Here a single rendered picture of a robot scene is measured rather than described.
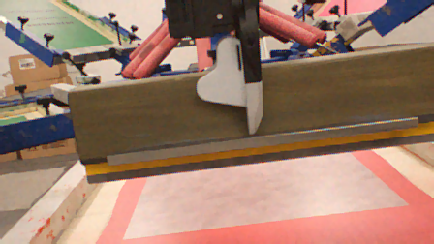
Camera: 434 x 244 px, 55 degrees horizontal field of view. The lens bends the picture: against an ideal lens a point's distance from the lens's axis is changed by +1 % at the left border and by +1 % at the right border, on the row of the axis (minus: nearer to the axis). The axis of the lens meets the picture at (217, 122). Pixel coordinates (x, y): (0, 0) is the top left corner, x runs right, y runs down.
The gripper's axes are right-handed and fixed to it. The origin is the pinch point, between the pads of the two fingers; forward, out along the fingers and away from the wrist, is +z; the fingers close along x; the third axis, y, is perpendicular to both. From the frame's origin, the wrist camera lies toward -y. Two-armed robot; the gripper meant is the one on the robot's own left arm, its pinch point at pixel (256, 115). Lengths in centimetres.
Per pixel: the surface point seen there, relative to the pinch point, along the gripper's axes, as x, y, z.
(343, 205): -6.2, -10.0, 14.0
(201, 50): -98, 7, -2
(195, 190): -17.0, 8.6, 14.0
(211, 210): -9.3, 6.1, 14.0
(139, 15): -459, 81, -32
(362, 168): -17.3, -16.5, 13.9
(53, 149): -411, 193, 103
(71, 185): -16.1, 26.1, 10.6
